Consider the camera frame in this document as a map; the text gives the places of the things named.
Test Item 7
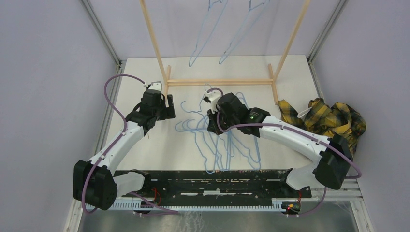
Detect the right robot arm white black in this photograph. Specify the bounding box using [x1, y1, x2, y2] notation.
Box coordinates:
[203, 89, 353, 190]

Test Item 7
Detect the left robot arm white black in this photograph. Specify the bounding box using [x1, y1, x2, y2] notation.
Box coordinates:
[73, 89, 176, 210]

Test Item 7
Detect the yellow black plaid shirt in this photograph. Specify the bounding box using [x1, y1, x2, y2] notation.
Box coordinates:
[278, 98, 366, 154]

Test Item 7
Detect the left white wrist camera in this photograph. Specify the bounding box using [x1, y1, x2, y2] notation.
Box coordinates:
[144, 81, 162, 92]

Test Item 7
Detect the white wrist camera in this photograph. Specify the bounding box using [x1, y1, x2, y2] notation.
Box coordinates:
[203, 90, 223, 104]
[144, 81, 162, 92]

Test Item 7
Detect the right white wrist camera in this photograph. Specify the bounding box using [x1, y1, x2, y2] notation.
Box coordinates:
[203, 90, 223, 104]

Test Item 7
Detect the wooden hanger rack frame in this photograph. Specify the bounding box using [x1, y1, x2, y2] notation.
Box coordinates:
[140, 0, 310, 104]

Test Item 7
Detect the blue wire hanger on table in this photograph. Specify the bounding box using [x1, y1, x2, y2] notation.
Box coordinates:
[175, 118, 225, 175]

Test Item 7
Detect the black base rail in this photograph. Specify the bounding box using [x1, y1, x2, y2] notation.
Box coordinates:
[137, 170, 312, 207]

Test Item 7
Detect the white slotted cable duct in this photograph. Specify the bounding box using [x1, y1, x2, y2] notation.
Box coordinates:
[86, 198, 302, 212]

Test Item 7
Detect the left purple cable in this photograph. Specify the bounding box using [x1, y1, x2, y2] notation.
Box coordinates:
[81, 74, 179, 216]

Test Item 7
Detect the purple cable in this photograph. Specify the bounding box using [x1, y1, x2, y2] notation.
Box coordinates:
[81, 74, 179, 216]
[206, 87, 363, 217]

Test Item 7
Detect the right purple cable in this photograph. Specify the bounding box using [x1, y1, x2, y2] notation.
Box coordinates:
[206, 87, 363, 217]

